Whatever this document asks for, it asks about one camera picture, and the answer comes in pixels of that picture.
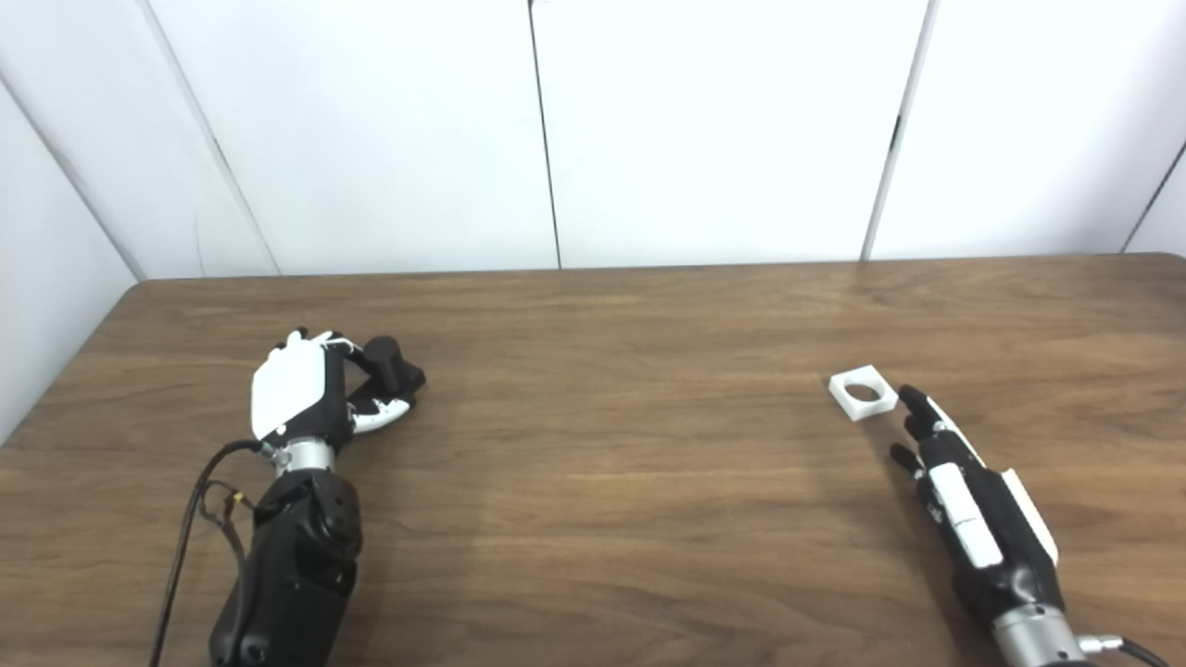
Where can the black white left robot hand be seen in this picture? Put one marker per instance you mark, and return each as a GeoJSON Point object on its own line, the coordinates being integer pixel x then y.
{"type": "Point", "coordinates": [292, 389]}

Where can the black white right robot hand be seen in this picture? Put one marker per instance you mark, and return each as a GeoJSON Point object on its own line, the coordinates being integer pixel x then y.
{"type": "Point", "coordinates": [1010, 547]}

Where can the black peg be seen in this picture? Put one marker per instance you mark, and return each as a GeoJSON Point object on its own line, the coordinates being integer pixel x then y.
{"type": "Point", "coordinates": [394, 366]}

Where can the white square piece with hole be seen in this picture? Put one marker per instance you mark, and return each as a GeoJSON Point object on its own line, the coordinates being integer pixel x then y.
{"type": "Point", "coordinates": [848, 400]}

